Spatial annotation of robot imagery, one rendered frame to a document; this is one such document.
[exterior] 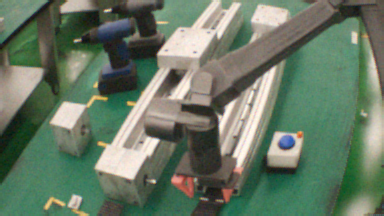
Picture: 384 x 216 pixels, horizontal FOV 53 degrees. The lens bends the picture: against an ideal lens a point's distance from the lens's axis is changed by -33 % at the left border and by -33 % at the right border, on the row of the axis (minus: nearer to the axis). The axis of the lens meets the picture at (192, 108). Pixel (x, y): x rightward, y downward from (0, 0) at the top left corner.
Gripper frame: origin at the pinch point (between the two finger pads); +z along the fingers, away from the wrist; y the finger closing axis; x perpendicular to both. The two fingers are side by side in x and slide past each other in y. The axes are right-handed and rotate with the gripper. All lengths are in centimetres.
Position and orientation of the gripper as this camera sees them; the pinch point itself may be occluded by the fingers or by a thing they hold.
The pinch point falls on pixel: (209, 196)
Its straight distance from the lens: 106.8
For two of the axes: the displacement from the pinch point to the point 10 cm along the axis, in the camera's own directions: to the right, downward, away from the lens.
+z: 1.0, 8.1, 5.8
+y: -9.4, -1.2, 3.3
